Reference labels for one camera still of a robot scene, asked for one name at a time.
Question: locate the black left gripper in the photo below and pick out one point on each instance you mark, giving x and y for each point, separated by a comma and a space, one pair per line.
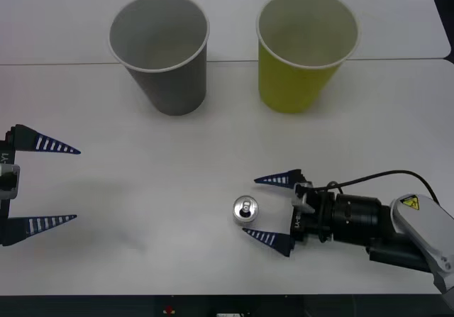
7, 154

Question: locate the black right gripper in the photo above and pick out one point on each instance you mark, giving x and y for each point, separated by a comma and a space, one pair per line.
314, 226

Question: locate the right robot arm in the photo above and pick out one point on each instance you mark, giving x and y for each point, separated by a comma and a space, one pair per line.
358, 214

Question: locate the silver drink can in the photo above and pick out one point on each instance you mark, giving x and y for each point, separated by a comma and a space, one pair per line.
245, 208

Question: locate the grey plastic bin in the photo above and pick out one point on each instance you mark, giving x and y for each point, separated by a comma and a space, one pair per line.
170, 90

